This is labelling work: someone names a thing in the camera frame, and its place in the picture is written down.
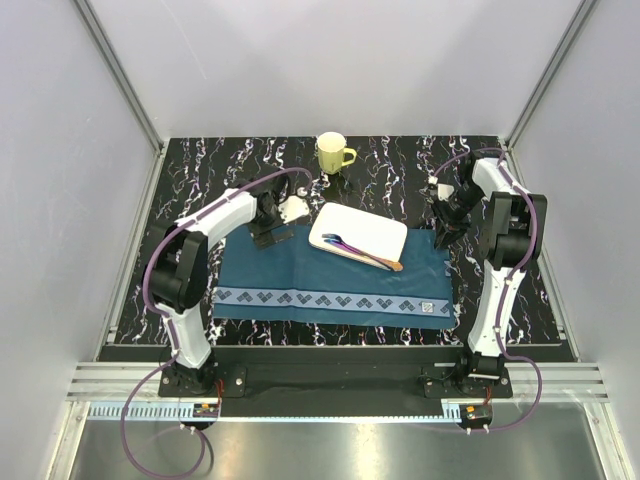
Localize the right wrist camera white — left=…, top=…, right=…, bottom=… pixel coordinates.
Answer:
left=428, top=176, right=454, bottom=201

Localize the blue cloth placemat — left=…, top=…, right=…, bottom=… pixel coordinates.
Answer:
left=212, top=226, right=456, bottom=330

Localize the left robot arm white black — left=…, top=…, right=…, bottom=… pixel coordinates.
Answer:
left=142, top=167, right=310, bottom=396

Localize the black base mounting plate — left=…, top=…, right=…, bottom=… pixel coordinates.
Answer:
left=158, top=348, right=513, bottom=399

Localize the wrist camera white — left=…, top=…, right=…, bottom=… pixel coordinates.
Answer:
left=278, top=187, right=310, bottom=224
left=428, top=176, right=454, bottom=201

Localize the aluminium front frame rail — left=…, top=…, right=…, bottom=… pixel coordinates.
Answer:
left=66, top=362, right=609, bottom=403

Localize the left connector box black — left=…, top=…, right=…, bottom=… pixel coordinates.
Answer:
left=192, top=401, right=221, bottom=420

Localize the left aluminium frame post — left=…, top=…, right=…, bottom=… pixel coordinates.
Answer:
left=71, top=0, right=164, bottom=155

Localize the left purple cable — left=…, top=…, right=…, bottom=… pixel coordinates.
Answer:
left=119, top=166, right=314, bottom=476

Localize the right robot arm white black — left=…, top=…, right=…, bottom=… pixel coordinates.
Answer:
left=429, top=148, right=548, bottom=397

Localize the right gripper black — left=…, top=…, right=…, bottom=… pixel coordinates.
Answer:
left=430, top=181, right=484, bottom=251

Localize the right aluminium frame post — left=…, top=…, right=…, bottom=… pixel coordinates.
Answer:
left=504, top=0, right=599, bottom=150

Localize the right connector box orange black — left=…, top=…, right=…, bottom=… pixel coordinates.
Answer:
left=460, top=403, right=493, bottom=430

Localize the white slotted cable duct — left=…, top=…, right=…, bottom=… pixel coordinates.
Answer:
left=87, top=402, right=493, bottom=422

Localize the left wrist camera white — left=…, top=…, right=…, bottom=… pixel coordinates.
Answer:
left=278, top=187, right=310, bottom=224

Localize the blue fork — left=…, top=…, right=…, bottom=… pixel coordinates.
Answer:
left=321, top=233, right=392, bottom=270

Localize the yellow-green ceramic mug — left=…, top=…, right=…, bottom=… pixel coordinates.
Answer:
left=316, top=132, right=357, bottom=175

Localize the aluminium frame post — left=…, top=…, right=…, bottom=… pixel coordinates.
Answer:
left=504, top=0, right=599, bottom=150
left=71, top=0, right=164, bottom=155

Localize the white rectangular plate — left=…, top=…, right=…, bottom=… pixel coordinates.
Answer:
left=308, top=202, right=408, bottom=265

